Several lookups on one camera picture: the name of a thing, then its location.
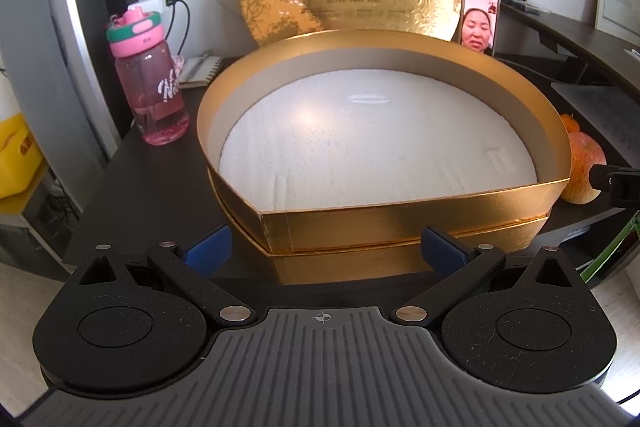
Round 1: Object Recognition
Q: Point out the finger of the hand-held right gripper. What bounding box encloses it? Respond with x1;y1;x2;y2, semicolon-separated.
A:
589;164;640;208

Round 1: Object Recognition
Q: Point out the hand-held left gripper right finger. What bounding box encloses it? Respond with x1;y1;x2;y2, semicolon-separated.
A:
391;226;582;327

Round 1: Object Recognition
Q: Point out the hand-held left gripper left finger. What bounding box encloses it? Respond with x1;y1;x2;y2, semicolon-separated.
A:
75;226;257;327

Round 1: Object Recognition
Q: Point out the red yellow apple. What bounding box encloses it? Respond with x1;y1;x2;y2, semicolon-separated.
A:
560;132;607;205

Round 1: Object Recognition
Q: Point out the round gold gift box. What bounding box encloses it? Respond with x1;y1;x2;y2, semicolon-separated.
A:
196;29;572;286

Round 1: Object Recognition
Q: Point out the dark raised desk shelf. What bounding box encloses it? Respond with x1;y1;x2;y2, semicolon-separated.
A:
495;2;640;102

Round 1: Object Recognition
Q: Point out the pink water bottle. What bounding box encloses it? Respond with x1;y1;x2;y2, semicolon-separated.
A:
106;5;191;146

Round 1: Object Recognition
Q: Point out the spiral notebook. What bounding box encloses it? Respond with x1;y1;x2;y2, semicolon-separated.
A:
177;53;224;88

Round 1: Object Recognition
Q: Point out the white side table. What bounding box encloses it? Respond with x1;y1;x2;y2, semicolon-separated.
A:
0;187;68;268

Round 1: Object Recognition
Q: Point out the yellow plastic bin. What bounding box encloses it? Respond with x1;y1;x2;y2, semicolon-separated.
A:
0;113;43;198

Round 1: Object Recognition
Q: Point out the smartphone with pink screen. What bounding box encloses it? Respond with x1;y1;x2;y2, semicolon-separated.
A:
458;0;501;56

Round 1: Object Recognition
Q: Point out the white charger plug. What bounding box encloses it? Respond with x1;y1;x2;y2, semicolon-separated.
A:
127;0;174;14

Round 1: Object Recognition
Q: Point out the grey computer tower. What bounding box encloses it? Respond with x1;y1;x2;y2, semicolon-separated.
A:
0;0;123;180

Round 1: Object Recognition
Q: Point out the green strap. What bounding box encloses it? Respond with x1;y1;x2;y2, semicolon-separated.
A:
580;212;640;283

